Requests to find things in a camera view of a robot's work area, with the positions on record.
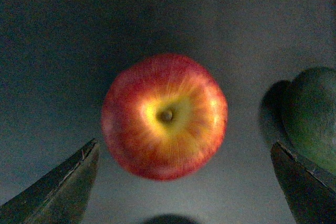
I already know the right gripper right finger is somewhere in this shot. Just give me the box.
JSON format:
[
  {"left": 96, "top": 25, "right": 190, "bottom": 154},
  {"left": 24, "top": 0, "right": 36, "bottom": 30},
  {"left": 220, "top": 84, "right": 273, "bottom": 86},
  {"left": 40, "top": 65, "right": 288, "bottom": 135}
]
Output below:
[{"left": 270, "top": 142, "right": 335, "bottom": 223}]

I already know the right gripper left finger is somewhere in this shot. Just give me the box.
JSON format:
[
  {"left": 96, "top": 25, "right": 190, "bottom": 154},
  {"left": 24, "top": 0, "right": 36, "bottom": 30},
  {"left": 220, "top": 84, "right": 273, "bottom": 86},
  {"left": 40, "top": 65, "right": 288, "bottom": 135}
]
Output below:
[{"left": 1, "top": 139, "right": 100, "bottom": 223}]

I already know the green avocado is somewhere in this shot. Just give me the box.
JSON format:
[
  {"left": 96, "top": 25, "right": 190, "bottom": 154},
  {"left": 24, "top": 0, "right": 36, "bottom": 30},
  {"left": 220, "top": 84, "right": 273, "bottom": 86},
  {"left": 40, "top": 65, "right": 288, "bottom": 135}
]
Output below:
[{"left": 281, "top": 67, "right": 335, "bottom": 174}]

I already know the red yellow apple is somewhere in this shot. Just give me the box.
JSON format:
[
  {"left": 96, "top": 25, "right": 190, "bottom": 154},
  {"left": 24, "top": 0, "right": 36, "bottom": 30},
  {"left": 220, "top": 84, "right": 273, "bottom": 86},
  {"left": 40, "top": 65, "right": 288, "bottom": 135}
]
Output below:
[{"left": 101, "top": 54, "right": 228, "bottom": 181}]

